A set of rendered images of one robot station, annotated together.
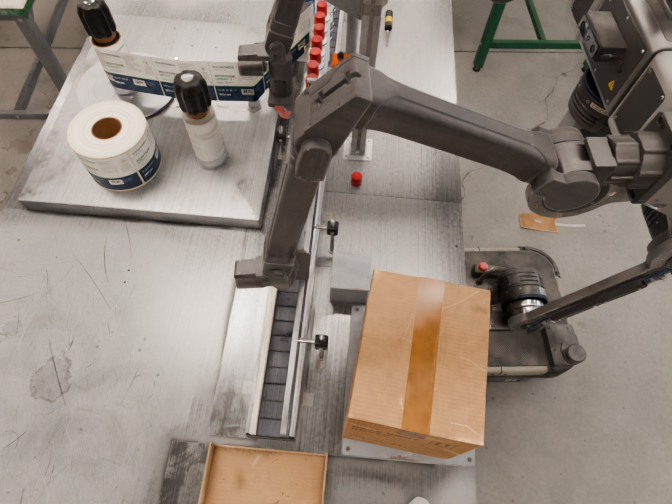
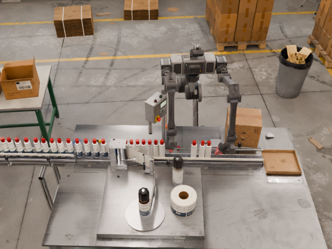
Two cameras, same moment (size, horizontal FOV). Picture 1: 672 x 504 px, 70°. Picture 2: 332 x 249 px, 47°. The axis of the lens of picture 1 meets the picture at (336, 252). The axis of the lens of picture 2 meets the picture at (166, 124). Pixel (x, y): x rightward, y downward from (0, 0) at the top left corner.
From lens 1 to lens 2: 2.95 m
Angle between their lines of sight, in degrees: 54
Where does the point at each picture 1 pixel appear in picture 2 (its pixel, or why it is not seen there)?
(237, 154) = not seen: hidden behind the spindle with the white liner
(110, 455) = (275, 194)
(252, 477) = (270, 165)
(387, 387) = (254, 121)
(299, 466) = (266, 156)
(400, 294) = not seen: hidden behind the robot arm
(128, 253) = (215, 204)
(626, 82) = (203, 67)
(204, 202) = (196, 181)
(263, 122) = (159, 170)
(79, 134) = (187, 202)
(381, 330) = (242, 122)
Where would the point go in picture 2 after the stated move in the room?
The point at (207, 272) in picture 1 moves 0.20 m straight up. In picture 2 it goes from (218, 182) to (220, 166)
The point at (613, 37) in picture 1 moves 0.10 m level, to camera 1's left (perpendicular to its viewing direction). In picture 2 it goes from (197, 65) to (197, 72)
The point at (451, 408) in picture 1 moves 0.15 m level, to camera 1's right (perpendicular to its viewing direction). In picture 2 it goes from (255, 112) to (252, 102)
